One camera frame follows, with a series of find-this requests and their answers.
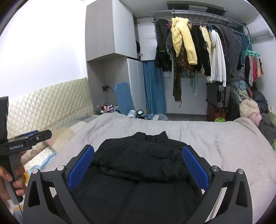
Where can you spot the person's left hand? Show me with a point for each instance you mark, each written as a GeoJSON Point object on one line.
{"type": "Point", "coordinates": [4, 183]}

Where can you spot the blue curtain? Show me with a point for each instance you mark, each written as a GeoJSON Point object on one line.
{"type": "Point", "coordinates": [154, 86]}

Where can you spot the blue clothes heap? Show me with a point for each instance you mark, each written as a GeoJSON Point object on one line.
{"type": "Point", "coordinates": [156, 117]}

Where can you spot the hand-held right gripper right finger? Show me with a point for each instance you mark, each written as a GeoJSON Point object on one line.
{"type": "Point", "coordinates": [195, 168]}

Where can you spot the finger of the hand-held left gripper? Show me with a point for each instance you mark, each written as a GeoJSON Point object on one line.
{"type": "Point", "coordinates": [43, 135]}
{"type": "Point", "coordinates": [30, 132]}

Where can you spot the pastel checked pillow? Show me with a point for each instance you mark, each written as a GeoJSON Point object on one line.
{"type": "Point", "coordinates": [73, 127]}

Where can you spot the bed with grey blanket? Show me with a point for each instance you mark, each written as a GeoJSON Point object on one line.
{"type": "Point", "coordinates": [215, 140]}

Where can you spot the row of cosmetic bottles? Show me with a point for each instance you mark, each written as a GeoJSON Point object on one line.
{"type": "Point", "coordinates": [106, 108]}

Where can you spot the light blue cloth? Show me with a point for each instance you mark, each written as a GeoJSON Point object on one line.
{"type": "Point", "coordinates": [46, 162]}

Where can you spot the metal clothes rack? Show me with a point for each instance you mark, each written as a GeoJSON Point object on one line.
{"type": "Point", "coordinates": [194, 15]}

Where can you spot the cream quilted bed sheet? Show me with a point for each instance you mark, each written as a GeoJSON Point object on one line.
{"type": "Point", "coordinates": [36, 155]}

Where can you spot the yellow fleece jacket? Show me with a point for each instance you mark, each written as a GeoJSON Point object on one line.
{"type": "Point", "coordinates": [183, 41]}

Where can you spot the black puffer jacket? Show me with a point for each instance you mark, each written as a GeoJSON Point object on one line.
{"type": "Point", "coordinates": [140, 172]}

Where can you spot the cream fleece garment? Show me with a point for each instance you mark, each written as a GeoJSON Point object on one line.
{"type": "Point", "coordinates": [249, 107]}

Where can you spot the pile of clothes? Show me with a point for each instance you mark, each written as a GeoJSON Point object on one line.
{"type": "Point", "coordinates": [264, 101]}

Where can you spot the black wall charger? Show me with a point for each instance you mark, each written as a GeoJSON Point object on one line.
{"type": "Point", "coordinates": [105, 88]}

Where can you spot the black hanging jacket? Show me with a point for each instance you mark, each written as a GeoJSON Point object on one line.
{"type": "Point", "coordinates": [202, 49]}

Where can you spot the black hanging coat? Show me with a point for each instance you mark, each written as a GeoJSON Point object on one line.
{"type": "Point", "coordinates": [161, 43]}

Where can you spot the dark patterned scarf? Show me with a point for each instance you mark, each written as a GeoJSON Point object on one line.
{"type": "Point", "coordinates": [178, 81]}

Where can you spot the hanging socks bunch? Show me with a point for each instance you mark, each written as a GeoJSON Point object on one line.
{"type": "Point", "coordinates": [254, 69]}

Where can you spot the grey wardrobe cabinet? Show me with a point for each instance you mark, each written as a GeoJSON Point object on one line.
{"type": "Point", "coordinates": [112, 43]}

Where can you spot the teal clip hanger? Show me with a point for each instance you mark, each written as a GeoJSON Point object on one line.
{"type": "Point", "coordinates": [251, 53]}

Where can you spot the small screen device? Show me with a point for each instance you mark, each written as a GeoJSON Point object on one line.
{"type": "Point", "coordinates": [140, 112]}

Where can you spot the blue chair back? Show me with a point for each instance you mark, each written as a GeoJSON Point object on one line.
{"type": "Point", "coordinates": [125, 97]}

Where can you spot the dark storage cabinet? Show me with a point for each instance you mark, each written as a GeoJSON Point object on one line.
{"type": "Point", "coordinates": [216, 97]}

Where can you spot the white air conditioner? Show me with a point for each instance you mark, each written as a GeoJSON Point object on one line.
{"type": "Point", "coordinates": [264, 37]}

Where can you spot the teal hanging garment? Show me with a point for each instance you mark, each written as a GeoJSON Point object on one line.
{"type": "Point", "coordinates": [193, 80]}

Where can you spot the cream quilted headboard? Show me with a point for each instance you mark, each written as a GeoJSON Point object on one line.
{"type": "Point", "coordinates": [43, 103]}

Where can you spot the dark grey hanging coat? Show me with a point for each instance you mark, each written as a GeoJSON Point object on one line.
{"type": "Point", "coordinates": [230, 49]}

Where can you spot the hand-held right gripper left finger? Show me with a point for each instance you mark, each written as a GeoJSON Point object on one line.
{"type": "Point", "coordinates": [80, 165]}

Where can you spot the white hoodie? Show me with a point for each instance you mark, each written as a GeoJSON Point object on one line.
{"type": "Point", "coordinates": [217, 58]}

